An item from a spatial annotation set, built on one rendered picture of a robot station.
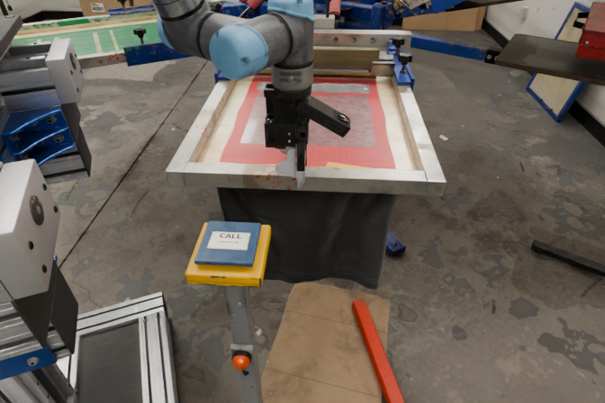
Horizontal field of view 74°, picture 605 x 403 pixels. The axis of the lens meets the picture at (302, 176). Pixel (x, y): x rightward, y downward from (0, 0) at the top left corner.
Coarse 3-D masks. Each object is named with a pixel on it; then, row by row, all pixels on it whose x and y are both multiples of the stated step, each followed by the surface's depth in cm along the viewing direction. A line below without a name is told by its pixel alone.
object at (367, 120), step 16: (320, 80) 131; (336, 80) 131; (352, 80) 131; (368, 80) 131; (320, 96) 121; (336, 96) 121; (352, 96) 121; (368, 96) 121; (352, 112) 113; (368, 112) 113; (320, 128) 106; (352, 128) 106; (368, 128) 106; (384, 128) 106; (320, 144) 99; (336, 144) 99; (352, 144) 99; (368, 144) 99; (384, 144) 99; (320, 160) 93; (336, 160) 93; (352, 160) 93; (368, 160) 93; (384, 160) 93
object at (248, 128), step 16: (256, 80) 131; (256, 96) 121; (240, 112) 113; (256, 112) 113; (240, 128) 106; (256, 128) 106; (240, 144) 99; (256, 144) 99; (224, 160) 93; (240, 160) 93; (256, 160) 93; (272, 160) 93
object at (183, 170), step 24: (216, 96) 113; (408, 96) 113; (216, 120) 108; (408, 120) 102; (192, 144) 92; (168, 168) 85; (192, 168) 85; (216, 168) 85; (240, 168) 85; (264, 168) 85; (312, 168) 85; (336, 168) 85; (360, 168) 85; (432, 168) 85; (360, 192) 84; (384, 192) 83; (408, 192) 83; (432, 192) 83
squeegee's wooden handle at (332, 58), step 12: (324, 48) 126; (336, 48) 126; (348, 48) 126; (360, 48) 126; (372, 48) 126; (324, 60) 128; (336, 60) 127; (348, 60) 127; (360, 60) 127; (372, 60) 127
